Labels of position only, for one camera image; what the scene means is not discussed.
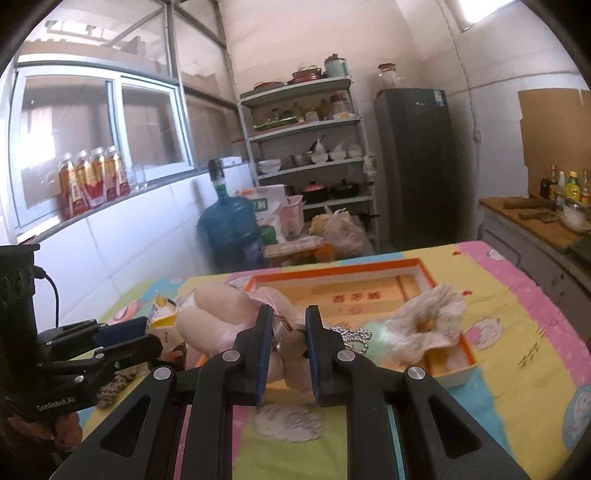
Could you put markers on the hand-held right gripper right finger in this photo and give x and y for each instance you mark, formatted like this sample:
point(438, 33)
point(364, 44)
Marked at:
point(314, 355)

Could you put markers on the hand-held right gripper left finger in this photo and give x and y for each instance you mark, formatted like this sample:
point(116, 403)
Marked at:
point(264, 350)

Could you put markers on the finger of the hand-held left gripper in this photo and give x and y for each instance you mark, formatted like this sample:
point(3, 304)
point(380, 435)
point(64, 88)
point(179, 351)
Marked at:
point(134, 353)
point(120, 332)

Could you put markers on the leopard print scrunchie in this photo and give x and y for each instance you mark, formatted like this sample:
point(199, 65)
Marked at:
point(115, 385)

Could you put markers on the yellow white barcode packet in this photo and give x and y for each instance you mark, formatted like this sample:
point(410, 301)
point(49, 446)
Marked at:
point(161, 311)

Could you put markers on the pink plush rabbit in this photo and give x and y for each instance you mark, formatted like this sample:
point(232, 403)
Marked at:
point(217, 318)

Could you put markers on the bagged mint green sponge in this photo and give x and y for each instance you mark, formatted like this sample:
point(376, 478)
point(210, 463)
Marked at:
point(381, 334)

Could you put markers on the orange rimmed shallow box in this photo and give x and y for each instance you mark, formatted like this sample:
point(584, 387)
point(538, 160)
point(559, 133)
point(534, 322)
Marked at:
point(360, 286)

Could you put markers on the white floral scrunchie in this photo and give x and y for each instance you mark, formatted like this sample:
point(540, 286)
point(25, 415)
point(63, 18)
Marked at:
point(406, 341)

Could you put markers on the person's left hand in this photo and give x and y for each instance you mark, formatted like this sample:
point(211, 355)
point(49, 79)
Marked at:
point(69, 434)

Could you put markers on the packet of dry noodles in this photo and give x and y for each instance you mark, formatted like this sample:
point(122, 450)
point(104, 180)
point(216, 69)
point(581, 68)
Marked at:
point(293, 248)

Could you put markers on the green plastic jar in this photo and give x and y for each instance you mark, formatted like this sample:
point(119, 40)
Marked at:
point(268, 235)

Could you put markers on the blue water jug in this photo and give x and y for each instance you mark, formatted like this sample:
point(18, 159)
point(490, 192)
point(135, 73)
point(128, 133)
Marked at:
point(228, 235)

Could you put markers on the clear plastic bag of food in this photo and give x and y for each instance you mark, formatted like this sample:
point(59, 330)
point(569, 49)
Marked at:
point(341, 235)

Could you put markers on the pink plastic bin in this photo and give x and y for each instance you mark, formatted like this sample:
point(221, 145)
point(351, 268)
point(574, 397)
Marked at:
point(292, 217)

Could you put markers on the red label tea bottle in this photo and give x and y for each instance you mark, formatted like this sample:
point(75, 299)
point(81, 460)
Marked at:
point(105, 177)
point(91, 182)
point(74, 189)
point(117, 173)

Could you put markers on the white sack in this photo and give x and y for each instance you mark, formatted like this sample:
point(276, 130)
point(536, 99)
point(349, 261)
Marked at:
point(268, 198)

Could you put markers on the black pot with red lid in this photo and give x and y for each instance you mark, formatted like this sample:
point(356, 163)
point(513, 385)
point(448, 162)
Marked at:
point(314, 193)

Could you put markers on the black wok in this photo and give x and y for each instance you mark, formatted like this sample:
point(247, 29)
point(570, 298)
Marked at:
point(348, 190)

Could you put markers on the stack of white bowls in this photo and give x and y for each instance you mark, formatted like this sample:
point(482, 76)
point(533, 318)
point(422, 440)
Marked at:
point(268, 167)

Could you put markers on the steel bowl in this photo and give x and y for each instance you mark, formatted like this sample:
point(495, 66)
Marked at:
point(299, 160)

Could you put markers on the grey refrigerator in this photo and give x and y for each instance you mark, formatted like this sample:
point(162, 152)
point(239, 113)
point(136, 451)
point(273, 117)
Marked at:
point(415, 170)

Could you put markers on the green shelf tray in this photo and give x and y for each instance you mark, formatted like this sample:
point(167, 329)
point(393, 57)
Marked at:
point(277, 123)

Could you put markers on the grey kitchen counter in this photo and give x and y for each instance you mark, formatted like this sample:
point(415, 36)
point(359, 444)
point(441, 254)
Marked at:
point(531, 277)

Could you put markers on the row of shelf jars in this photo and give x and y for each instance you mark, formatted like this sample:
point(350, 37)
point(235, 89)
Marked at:
point(323, 108)

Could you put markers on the red round tray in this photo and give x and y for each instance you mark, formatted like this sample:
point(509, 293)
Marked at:
point(269, 86)

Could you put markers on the cleaver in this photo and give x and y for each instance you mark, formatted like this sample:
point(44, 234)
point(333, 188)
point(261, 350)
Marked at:
point(540, 215)

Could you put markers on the white metal shelf rack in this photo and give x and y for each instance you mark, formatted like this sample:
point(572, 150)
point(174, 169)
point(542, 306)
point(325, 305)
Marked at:
point(300, 85)

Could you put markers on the stack of red pans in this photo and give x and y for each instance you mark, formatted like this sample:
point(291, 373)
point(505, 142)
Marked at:
point(305, 75)

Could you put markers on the glass jar with red lid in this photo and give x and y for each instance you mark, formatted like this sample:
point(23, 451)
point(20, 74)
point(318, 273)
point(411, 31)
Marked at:
point(388, 78)

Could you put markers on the mint green canister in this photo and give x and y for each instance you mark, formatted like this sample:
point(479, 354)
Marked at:
point(336, 67)

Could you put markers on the white enamel bowl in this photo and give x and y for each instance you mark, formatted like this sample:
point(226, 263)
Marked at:
point(577, 217)

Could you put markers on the group of condiment bottles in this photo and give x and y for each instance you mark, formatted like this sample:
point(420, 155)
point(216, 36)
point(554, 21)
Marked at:
point(572, 187)

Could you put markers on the sliding window frame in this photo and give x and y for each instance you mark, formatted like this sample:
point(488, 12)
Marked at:
point(115, 115)

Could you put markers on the cardboard wall sheets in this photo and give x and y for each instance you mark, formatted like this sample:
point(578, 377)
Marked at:
point(554, 134)

